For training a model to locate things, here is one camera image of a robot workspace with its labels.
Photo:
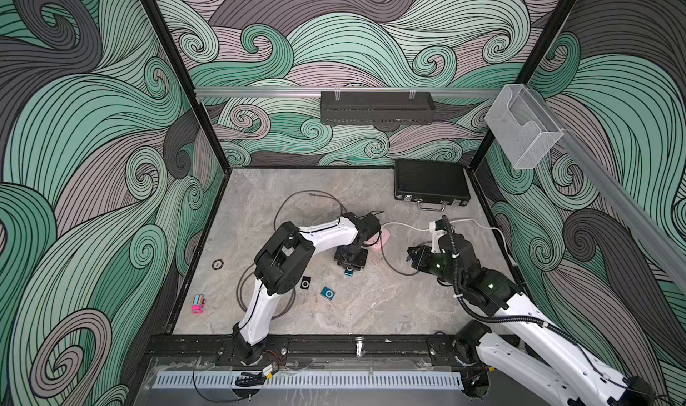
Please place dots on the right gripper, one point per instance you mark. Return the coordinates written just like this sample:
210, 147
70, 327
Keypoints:
418, 260

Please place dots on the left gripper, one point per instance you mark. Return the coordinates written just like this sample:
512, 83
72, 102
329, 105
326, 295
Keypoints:
363, 256

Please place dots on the black mp3 player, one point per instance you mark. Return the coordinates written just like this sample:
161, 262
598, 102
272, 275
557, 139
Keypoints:
305, 283

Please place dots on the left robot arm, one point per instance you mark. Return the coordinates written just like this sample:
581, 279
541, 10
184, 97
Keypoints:
281, 263

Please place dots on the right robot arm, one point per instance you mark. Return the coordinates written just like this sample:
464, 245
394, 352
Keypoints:
510, 333

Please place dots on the pink power strip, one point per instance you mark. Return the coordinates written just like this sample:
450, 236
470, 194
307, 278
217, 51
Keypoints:
385, 235

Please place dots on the black hard case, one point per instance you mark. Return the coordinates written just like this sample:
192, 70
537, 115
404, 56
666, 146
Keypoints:
430, 183

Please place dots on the pink toy car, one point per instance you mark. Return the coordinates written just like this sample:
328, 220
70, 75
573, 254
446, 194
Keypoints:
198, 304

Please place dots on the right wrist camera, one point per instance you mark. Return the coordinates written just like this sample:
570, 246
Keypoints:
437, 229

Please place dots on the black wall shelf tray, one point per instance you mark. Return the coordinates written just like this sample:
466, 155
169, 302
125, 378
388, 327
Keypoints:
386, 111

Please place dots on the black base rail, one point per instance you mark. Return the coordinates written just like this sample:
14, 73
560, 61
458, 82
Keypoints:
438, 347

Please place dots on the aluminium rail back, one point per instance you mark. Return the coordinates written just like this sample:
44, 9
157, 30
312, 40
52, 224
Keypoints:
313, 92

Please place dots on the aluminium rail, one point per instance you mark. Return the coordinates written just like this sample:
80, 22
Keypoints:
313, 92
591, 147

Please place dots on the clear acrylic wall holder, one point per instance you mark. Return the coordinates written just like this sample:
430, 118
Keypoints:
524, 126

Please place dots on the aluminium rail right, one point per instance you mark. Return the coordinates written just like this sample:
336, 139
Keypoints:
591, 147

